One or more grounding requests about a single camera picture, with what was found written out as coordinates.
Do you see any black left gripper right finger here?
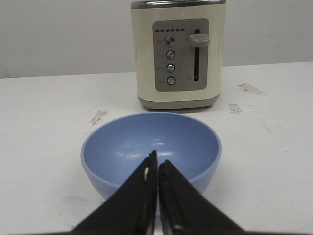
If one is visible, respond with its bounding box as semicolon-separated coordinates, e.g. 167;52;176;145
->
158;160;246;235

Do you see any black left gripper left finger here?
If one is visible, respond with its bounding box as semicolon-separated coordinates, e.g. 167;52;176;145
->
69;150;157;235

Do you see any blue bowl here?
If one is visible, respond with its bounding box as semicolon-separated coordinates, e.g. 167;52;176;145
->
81;112;222;199

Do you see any cream toaster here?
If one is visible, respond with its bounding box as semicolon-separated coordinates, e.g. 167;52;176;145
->
131;0;226;110

